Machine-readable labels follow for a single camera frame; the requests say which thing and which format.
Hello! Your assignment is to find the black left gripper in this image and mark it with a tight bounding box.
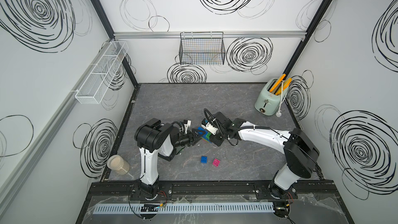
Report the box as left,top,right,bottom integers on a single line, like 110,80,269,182
172,130,204,149

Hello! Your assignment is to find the small blue square lego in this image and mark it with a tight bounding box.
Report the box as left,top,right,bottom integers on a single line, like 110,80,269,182
201,156,207,164

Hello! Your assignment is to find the blue long lego brick front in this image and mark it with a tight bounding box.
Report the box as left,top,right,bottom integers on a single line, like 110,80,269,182
198,127,207,134

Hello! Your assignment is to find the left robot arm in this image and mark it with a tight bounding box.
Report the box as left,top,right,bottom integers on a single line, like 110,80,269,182
134,118,206,199

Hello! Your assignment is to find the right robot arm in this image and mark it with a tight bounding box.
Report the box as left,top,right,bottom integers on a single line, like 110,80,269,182
202,109,320,199

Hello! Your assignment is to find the mint green toaster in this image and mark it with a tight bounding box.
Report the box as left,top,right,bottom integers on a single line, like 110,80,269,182
255,78,289,117

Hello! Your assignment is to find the orange toast slice right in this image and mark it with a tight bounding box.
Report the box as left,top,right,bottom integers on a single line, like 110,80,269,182
275,78,292,95

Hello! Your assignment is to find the beige plastic cup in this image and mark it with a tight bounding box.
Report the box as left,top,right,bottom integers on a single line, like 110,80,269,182
107,155,130,175

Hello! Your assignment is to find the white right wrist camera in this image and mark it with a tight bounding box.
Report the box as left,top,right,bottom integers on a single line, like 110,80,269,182
201,122,218,135

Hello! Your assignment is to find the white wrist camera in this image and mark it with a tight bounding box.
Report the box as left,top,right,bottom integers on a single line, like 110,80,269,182
183,120,191,134
201,122,218,135

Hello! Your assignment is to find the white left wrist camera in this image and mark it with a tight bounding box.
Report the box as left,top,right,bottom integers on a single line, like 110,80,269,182
183,120,191,134

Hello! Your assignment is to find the white power cable with plug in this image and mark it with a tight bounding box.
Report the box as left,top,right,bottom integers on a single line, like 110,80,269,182
276,80,290,118

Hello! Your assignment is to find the black wire basket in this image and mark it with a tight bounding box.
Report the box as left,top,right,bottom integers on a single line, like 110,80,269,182
178,32,226,65

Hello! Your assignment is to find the white wire shelf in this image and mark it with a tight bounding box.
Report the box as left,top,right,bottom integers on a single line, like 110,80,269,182
75,40,129,104

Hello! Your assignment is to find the grey slotted cable duct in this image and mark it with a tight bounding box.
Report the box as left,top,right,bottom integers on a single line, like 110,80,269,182
93,202,275,215

